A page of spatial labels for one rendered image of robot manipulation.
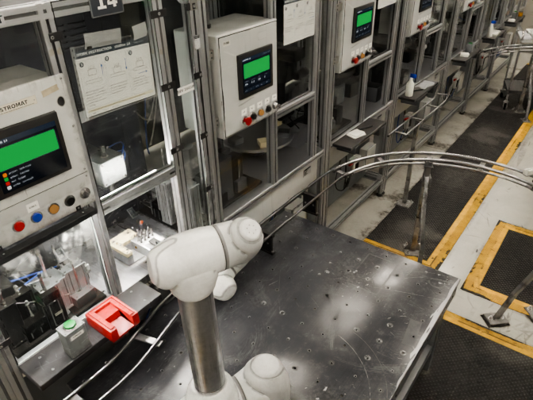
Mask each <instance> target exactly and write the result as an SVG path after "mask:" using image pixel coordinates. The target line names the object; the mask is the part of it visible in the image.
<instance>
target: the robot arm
mask: <svg viewBox="0 0 533 400"><path fill-rule="evenodd" d="M148 242H149V243H151V244H153V245H155V246H154V247H153V248H152V249H151V250H150V252H149V253H148V255H147V266H148V274H149V277H150V279H151V281H152V283H153V284H154V285H156V286H157V287H158V288H160V289H163V290H170V291H171V293H172V294H173V295H174V296H175V297H176V298H177V299H178V305H179V309H180V314H181V319H182V327H183V331H184V335H185V338H186V345H187V349H188V354H189V358H190V366H191V371H192V375H193V378H192V379H191V380H190V382H189V384H188V387H187V392H186V396H184V397H182V398H181V400H291V399H290V388H291V385H290V377H289V374H288V372H287V370H286V369H285V367H284V365H283V364H282V362H281V361H280V360H279V359H278V358H277V357H276V356H273V355H271V354H266V353H264V354H259V355H257V356H255V357H253V358H252V359H251V360H249V361H248V362H247V363H246V365H245V367H243V368H242V369H241V370H240V371H239V372H237V373H236V374H235V375H234V376H232V377H231V376H230V374H229V373H227V372H226V371H224V363H223V357H222V351H221V346H220V335H219V329H218V324H217V313H216V307H215V302H214V299H215V298H216V299H218V300H221V301H228V300H229V299H230V298H231V297H232V296H233V295H234V294H235V292H236V289H237V286H236V282H235V280H234V277H235V276H236V274H237V273H238V272H239V271H240V270H241V269H242V268H244V267H245V266H246V265H247V263H248V262H249V261H250V260H251V259H253V258H254V257H255V256H256V255H257V253H258V252H259V250H260V249H261V247H262V245H263V231H262V229H261V227H260V225H259V223H258V222H257V221H256V220H255V219H253V218H250V217H238V218H237V219H235V220H234V221H225V222H221V223H217V224H214V225H208V226H203V227H198V228H195V229H190V230H187V231H185V232H181V233H178V234H175V235H173V236H171V237H168V238H167V239H165V240H162V241H160V240H157V239H155V238H154V237H153V238H152V239H150V240H149V241H148Z"/></svg>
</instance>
